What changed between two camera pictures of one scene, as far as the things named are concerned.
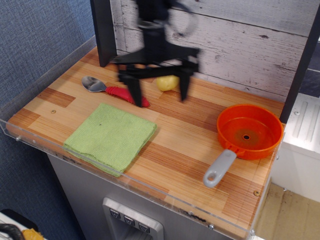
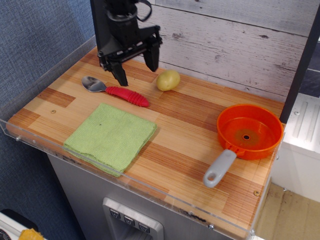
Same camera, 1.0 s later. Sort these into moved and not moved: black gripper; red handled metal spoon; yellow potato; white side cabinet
Moved: black gripper
Not moved: red handled metal spoon; yellow potato; white side cabinet
